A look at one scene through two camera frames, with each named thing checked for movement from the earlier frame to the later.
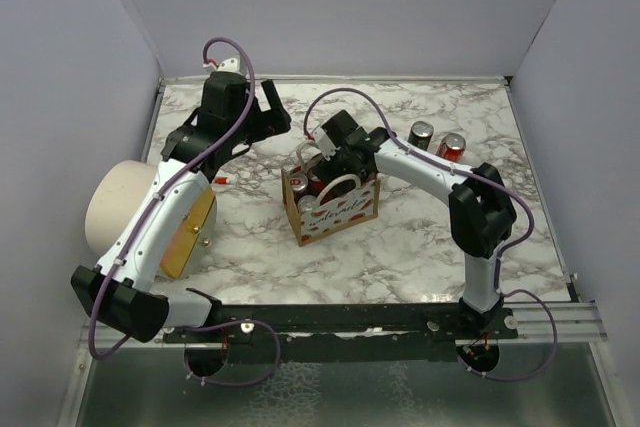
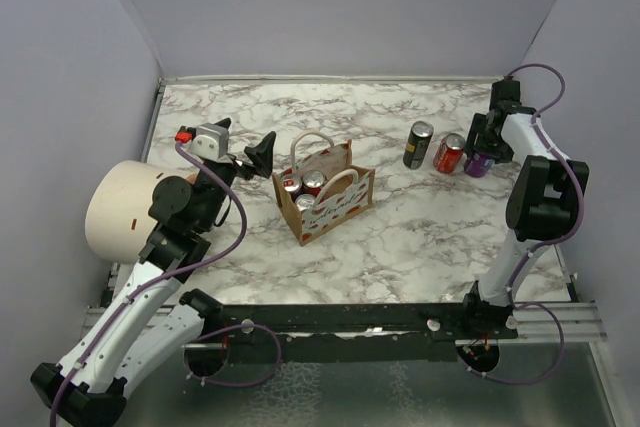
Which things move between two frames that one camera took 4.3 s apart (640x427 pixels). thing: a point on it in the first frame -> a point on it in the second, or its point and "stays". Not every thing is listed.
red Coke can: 451,147 stays
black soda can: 420,134 stays
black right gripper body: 338,165 -> 490,145
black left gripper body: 259,125 -> 230,169
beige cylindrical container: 117,195 stays
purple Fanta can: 306,202 stays
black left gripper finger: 272,95 -> 224,122
